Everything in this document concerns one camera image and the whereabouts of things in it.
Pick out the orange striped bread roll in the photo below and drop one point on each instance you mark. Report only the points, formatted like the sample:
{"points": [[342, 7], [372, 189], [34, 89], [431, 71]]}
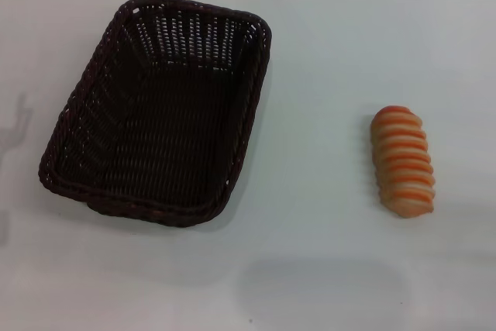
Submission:
{"points": [[403, 160]]}

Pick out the black woven rectangular basket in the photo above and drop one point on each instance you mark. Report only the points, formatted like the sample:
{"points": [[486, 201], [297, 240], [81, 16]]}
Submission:
{"points": [[155, 145]]}

